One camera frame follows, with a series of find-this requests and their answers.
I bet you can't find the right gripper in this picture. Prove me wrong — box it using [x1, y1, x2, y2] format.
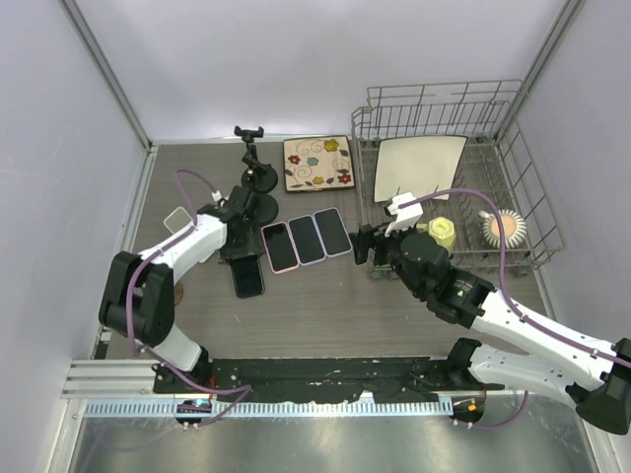
[349, 216, 425, 299]

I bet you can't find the purple case phone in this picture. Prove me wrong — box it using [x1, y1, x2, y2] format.
[314, 208, 352, 257]
[288, 215, 326, 266]

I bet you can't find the black round phone stand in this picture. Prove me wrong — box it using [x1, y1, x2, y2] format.
[240, 145, 280, 226]
[234, 126, 278, 194]

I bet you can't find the pink case phone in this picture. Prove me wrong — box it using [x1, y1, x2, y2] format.
[261, 222, 299, 274]

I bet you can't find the black phone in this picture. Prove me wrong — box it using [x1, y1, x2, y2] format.
[231, 255, 265, 299]

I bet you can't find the floral square plate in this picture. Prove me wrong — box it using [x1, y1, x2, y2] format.
[283, 135, 355, 193]

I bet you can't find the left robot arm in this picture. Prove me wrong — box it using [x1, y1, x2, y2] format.
[99, 186, 264, 393]

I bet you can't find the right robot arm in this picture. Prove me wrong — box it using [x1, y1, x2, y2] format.
[349, 225, 630, 436]

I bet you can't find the white folding phone stand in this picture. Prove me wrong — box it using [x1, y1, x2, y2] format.
[164, 207, 212, 263]

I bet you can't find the brown round phone stand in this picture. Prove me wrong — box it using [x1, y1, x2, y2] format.
[175, 282, 184, 305]

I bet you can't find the yellow faceted cup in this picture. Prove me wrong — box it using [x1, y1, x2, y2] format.
[427, 217, 456, 252]

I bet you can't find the white square plate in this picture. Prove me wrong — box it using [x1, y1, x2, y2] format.
[374, 135, 467, 203]

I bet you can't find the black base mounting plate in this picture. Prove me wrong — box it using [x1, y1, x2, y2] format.
[152, 355, 507, 403]

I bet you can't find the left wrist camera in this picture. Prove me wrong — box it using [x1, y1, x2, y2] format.
[211, 190, 228, 207]

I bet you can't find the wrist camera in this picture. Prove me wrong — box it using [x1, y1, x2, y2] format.
[211, 190, 228, 207]
[385, 192, 423, 237]

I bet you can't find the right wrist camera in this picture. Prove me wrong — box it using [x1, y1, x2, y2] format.
[385, 192, 423, 237]

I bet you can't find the grey wire dish rack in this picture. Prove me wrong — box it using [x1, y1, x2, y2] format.
[351, 79, 564, 276]

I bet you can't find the white cable duct strip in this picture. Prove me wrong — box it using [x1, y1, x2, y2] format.
[84, 393, 453, 419]

